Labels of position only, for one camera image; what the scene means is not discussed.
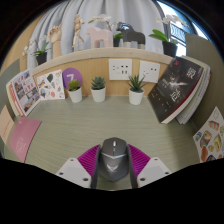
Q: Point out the maroon rectangular mouse pad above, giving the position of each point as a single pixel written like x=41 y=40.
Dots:
x=24 y=138

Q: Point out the light grey curtain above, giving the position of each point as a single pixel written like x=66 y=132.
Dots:
x=133 y=13

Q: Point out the red-spined photo magazine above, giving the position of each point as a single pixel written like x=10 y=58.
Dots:
x=26 y=90

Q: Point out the pink wooden horse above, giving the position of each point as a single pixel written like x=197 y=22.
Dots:
x=100 y=35

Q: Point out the window with dark frame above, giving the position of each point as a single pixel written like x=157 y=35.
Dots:
x=176 y=33

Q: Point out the black cover book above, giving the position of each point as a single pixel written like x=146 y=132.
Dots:
x=175 y=88

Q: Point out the wooden artist mannequin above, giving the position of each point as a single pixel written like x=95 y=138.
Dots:
x=78 y=30

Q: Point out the beige card booklet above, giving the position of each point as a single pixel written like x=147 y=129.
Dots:
x=5 y=123

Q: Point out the white wall socket plate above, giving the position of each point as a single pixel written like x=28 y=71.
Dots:
x=120 y=69
x=149 y=71

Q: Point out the purple round number sign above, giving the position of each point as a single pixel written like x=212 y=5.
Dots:
x=71 y=76

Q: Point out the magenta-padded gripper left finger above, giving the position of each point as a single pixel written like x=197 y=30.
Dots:
x=73 y=170

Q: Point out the black wooden horse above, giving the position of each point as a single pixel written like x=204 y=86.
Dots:
x=131 y=34

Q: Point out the small succulent in white pot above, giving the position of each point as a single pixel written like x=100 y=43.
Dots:
x=98 y=95
x=75 y=95
x=136 y=97

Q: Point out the wooden hand model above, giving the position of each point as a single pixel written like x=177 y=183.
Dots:
x=56 y=38

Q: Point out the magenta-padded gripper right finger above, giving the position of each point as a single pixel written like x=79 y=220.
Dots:
x=153 y=170

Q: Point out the green felt desk divider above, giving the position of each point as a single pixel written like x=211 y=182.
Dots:
x=206 y=53

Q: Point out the food illustration sticker sheet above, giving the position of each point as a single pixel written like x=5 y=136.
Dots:
x=211 y=138

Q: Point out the dark grey computer mouse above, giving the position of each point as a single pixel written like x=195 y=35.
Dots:
x=113 y=160

